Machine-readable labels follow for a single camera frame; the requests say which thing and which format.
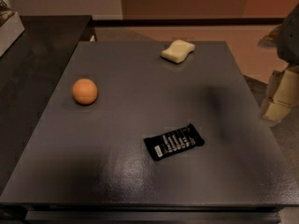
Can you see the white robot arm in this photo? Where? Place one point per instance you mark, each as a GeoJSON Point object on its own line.
{"type": "Point", "coordinates": [286, 38]}

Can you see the dark side table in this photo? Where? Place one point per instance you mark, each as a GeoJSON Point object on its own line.
{"type": "Point", "coordinates": [29, 73]}

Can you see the yellow sponge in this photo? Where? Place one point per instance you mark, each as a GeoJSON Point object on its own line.
{"type": "Point", "coordinates": [178, 51]}

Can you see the white box on side table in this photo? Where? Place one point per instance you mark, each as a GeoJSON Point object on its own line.
{"type": "Point", "coordinates": [11, 26]}

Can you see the black rxbar chocolate wrapper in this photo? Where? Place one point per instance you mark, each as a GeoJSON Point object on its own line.
{"type": "Point", "coordinates": [172, 143]}

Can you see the orange fruit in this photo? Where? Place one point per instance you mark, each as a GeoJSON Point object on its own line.
{"type": "Point", "coordinates": [84, 91]}

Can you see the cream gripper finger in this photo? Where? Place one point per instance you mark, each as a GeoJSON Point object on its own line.
{"type": "Point", "coordinates": [282, 94]}

